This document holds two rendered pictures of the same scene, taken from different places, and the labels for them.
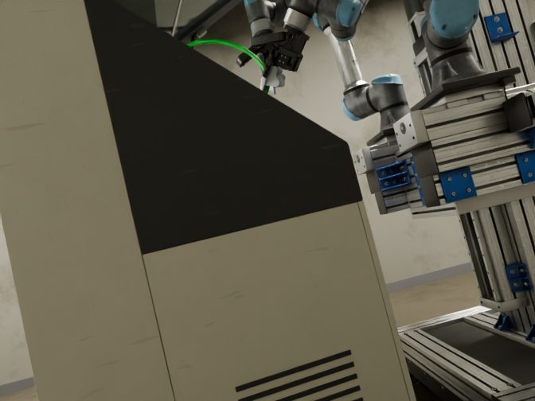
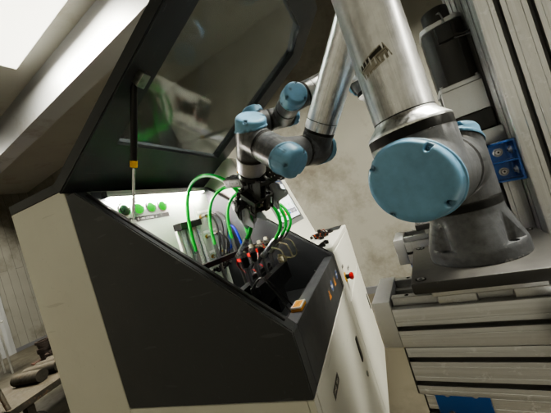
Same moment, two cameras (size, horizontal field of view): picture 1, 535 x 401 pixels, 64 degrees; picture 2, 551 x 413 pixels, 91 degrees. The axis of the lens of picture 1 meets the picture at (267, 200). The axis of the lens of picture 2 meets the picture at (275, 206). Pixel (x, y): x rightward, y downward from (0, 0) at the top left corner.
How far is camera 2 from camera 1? 1.00 m
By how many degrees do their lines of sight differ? 33
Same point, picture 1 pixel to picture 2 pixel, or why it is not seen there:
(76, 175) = (84, 342)
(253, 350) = not seen: outside the picture
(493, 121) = (533, 338)
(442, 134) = (425, 343)
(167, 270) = not seen: outside the picture
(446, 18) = (393, 203)
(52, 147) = (70, 320)
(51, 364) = not seen: outside the picture
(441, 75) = (434, 242)
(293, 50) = (254, 197)
